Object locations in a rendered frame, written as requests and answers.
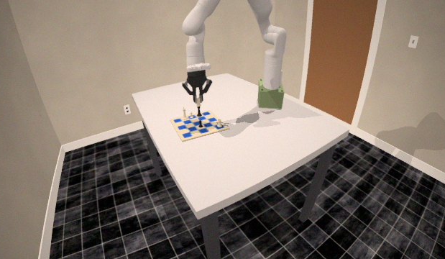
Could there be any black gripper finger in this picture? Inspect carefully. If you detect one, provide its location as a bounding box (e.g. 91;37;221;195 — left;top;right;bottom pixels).
199;79;212;103
182;81;197;104

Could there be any blue and cream chessboard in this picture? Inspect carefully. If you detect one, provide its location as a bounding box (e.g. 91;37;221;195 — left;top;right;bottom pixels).
170;110;229;142

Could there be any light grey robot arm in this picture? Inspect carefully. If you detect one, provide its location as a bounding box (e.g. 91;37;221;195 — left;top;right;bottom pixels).
182;0;286;90

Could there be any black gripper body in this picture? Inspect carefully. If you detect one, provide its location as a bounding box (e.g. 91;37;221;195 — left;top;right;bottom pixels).
187;70;207;88

